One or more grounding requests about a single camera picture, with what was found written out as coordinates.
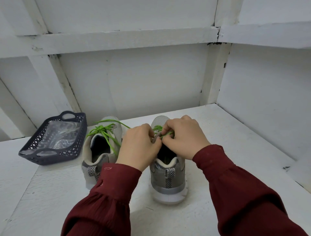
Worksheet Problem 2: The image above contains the dark plastic lattice basket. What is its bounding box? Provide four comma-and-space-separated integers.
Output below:
18, 110, 88, 166

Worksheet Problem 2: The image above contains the clear plastic bag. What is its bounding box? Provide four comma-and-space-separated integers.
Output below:
36, 120, 81, 151

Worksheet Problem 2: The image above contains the person's right forearm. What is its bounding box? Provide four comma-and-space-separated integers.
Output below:
192, 143, 310, 236

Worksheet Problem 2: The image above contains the green shoelace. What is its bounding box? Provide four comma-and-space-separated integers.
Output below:
86, 119, 131, 156
153, 124, 175, 139

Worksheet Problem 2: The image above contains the person's right hand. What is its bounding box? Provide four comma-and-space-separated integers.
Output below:
160, 115, 212, 160

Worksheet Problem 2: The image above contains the grey mesh shoe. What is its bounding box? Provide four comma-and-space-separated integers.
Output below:
149, 115, 189, 205
81, 115, 125, 191

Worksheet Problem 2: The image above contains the person's left forearm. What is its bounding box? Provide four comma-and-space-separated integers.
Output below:
60, 162, 143, 236

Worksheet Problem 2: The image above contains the person's left hand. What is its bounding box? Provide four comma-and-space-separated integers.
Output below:
116, 123, 163, 172

